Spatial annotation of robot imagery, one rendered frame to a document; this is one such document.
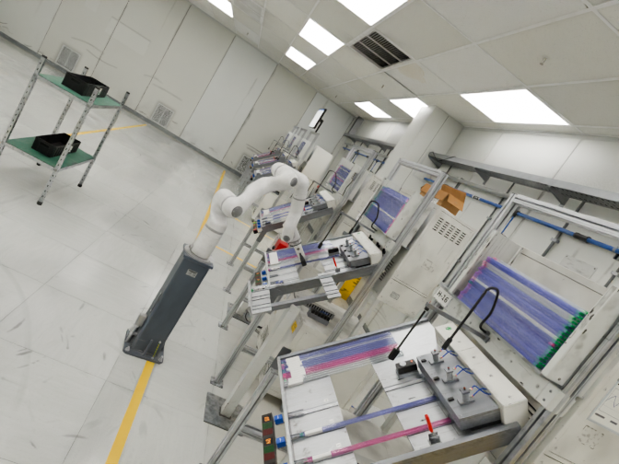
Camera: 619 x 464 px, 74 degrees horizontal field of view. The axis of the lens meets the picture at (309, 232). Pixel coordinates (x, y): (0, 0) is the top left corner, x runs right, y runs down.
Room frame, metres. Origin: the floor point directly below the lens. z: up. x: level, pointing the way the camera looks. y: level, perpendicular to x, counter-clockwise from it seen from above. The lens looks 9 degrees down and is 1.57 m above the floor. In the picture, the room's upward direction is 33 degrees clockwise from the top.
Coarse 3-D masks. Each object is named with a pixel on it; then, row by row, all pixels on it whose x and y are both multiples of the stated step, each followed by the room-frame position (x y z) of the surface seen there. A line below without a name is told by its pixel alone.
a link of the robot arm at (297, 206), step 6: (294, 198) 2.67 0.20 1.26; (294, 204) 2.68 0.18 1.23; (300, 204) 2.68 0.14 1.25; (294, 210) 2.69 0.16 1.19; (300, 210) 2.70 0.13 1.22; (288, 216) 2.69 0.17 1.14; (294, 216) 2.69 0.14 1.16; (300, 216) 2.72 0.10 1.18; (288, 222) 2.67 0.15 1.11; (294, 222) 2.67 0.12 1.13; (288, 228) 2.66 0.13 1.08; (294, 228) 2.67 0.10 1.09; (282, 234) 2.69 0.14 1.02; (288, 234) 2.67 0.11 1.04; (294, 234) 2.73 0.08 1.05; (288, 240) 2.69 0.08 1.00
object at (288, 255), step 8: (328, 240) 3.21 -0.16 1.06; (304, 248) 3.12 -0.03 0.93; (312, 248) 3.10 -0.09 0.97; (328, 248) 3.05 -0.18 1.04; (272, 256) 3.05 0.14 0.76; (280, 256) 3.02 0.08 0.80; (288, 256) 3.00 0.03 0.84; (296, 256) 2.97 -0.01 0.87; (312, 256) 2.95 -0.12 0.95; (272, 264) 2.89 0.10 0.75
